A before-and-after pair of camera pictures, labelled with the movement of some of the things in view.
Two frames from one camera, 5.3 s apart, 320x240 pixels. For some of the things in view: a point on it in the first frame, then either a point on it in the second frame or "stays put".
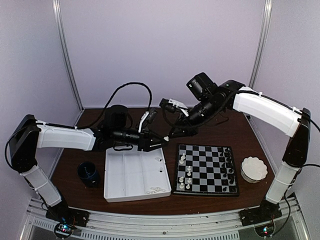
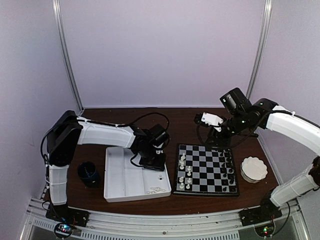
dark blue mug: x=87 y=172 stays put
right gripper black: x=188 y=128 -> x=218 y=138
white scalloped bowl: x=253 y=169 stays put
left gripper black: x=147 y=134 -> x=159 y=166
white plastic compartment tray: x=132 y=174 stays put
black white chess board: x=209 y=170 stays put
